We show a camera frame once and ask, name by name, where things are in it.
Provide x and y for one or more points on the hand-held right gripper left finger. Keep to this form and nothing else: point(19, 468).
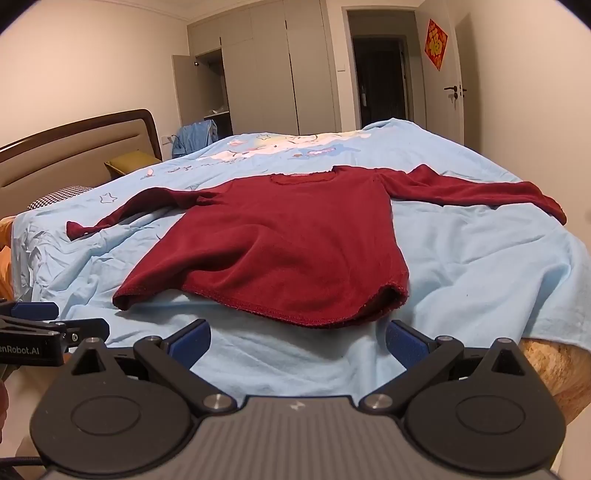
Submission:
point(190, 344)

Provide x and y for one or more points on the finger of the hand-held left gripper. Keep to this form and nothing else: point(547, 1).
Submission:
point(87, 328)
point(34, 310)

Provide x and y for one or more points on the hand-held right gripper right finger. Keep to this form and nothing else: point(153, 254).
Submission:
point(406, 345)

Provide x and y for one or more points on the dark red sweater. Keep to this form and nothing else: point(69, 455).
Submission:
point(286, 249)

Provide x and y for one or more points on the blue hanging clothes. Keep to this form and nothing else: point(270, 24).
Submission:
point(194, 136)

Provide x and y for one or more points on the light blue printed blanket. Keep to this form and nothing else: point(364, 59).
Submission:
point(461, 258)

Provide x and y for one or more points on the houndstooth pillow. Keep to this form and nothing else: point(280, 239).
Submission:
point(62, 194)

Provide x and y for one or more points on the brown padded headboard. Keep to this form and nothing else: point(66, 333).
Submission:
point(55, 152)

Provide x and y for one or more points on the olive green pillow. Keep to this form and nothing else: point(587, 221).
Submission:
point(131, 164)

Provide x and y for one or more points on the white room door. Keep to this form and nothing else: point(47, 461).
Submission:
point(438, 106)

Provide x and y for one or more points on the grey wardrobe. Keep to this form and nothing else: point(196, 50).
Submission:
point(263, 69)

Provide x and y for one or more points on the red diamond wall decoration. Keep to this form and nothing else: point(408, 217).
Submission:
point(435, 45)

